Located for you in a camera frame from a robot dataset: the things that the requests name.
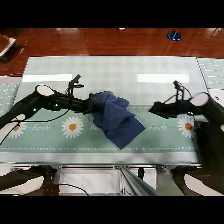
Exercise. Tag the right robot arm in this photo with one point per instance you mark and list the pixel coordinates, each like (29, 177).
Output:
(213, 106)

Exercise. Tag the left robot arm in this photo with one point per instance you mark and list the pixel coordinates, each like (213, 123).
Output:
(28, 103)

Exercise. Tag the navy blue T-shirt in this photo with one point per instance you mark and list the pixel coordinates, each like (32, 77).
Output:
(115, 121)

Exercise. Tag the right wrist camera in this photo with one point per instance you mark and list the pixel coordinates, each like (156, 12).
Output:
(179, 87)

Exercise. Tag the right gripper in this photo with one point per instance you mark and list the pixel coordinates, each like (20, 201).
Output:
(168, 109)

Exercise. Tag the silver frame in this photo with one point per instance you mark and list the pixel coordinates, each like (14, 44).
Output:
(140, 185)

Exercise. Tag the blue round disc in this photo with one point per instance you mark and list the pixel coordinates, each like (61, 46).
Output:
(174, 35)

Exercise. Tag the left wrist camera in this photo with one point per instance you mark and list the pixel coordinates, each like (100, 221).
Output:
(74, 83)

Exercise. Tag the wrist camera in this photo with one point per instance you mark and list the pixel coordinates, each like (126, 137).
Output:
(179, 87)
(74, 83)

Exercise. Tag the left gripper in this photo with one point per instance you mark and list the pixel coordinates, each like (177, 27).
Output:
(81, 105)

